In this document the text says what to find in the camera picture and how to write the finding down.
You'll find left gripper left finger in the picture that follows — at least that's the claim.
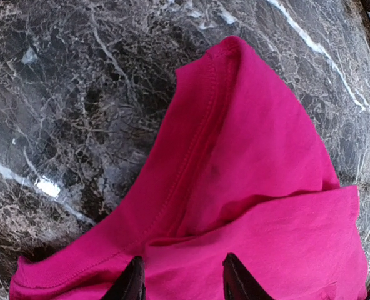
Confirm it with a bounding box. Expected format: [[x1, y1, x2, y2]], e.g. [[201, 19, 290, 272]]
[[101, 256, 146, 300]]

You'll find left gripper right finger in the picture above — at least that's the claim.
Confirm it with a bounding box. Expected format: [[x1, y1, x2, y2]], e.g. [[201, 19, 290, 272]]
[[222, 253, 268, 300]]

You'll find red garment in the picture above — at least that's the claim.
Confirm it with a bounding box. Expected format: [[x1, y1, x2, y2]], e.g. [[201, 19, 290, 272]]
[[9, 36, 368, 299]]

